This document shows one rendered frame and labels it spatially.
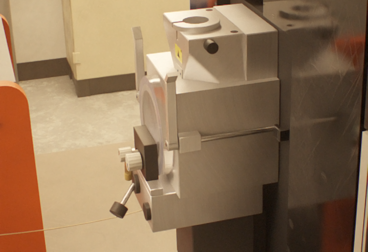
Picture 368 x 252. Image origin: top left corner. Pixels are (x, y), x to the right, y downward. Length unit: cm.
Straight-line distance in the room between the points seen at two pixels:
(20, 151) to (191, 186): 42
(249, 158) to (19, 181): 46
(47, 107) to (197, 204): 324
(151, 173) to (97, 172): 101
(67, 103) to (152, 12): 61
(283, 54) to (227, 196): 14
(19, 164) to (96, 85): 295
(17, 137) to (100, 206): 55
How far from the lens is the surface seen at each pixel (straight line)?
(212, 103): 64
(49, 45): 424
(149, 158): 67
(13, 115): 102
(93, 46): 388
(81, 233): 148
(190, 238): 72
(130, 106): 384
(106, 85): 399
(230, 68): 64
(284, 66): 64
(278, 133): 65
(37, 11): 418
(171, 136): 63
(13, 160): 105
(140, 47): 72
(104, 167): 171
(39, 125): 371
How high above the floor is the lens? 149
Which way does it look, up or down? 23 degrees down
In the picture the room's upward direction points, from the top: 2 degrees counter-clockwise
